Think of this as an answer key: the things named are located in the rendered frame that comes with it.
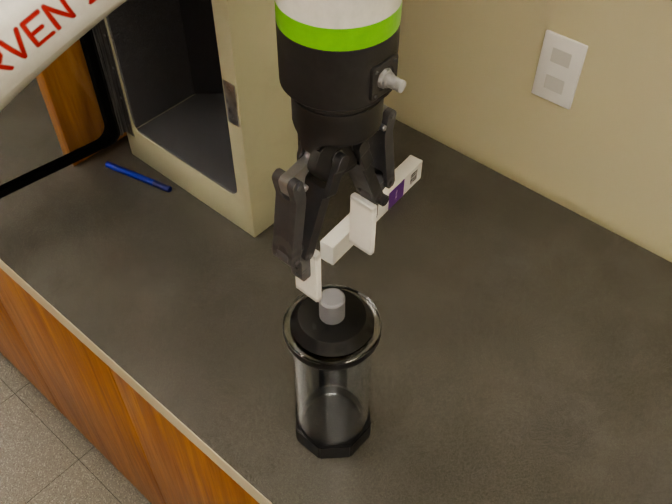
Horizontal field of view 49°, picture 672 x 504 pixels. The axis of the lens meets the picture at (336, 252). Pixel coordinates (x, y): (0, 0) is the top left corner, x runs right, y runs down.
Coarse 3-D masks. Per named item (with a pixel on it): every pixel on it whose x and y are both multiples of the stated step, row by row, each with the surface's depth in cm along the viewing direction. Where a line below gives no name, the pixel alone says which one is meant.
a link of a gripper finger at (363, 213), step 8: (352, 200) 73; (360, 200) 72; (368, 200) 72; (352, 208) 74; (360, 208) 73; (368, 208) 72; (376, 208) 72; (352, 216) 75; (360, 216) 74; (368, 216) 73; (376, 216) 73; (352, 224) 75; (360, 224) 74; (368, 224) 73; (352, 232) 76; (360, 232) 75; (368, 232) 74; (352, 240) 77; (360, 240) 76; (368, 240) 75; (360, 248) 77; (368, 248) 76
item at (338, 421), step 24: (336, 288) 83; (288, 312) 81; (288, 336) 79; (312, 360) 77; (336, 360) 77; (312, 384) 82; (336, 384) 81; (360, 384) 84; (312, 408) 86; (336, 408) 85; (360, 408) 88; (312, 432) 91; (336, 432) 89; (360, 432) 92
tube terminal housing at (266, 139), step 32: (224, 0) 89; (256, 0) 93; (224, 32) 93; (256, 32) 96; (224, 64) 97; (256, 64) 99; (224, 96) 101; (256, 96) 102; (288, 96) 108; (256, 128) 106; (288, 128) 112; (160, 160) 127; (256, 160) 110; (288, 160) 116; (192, 192) 126; (224, 192) 118; (256, 192) 114; (256, 224) 118
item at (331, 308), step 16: (304, 304) 80; (320, 304) 77; (336, 304) 76; (352, 304) 80; (304, 320) 79; (320, 320) 79; (336, 320) 78; (352, 320) 79; (368, 320) 79; (304, 336) 78; (320, 336) 77; (336, 336) 77; (352, 336) 77; (368, 336) 79; (320, 352) 77; (336, 352) 77; (352, 352) 77
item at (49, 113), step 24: (72, 48) 112; (48, 72) 112; (72, 72) 115; (24, 96) 111; (48, 96) 114; (72, 96) 117; (0, 120) 111; (24, 120) 114; (48, 120) 117; (72, 120) 120; (96, 120) 123; (0, 144) 113; (24, 144) 116; (48, 144) 119; (72, 144) 122; (0, 168) 116; (24, 168) 119
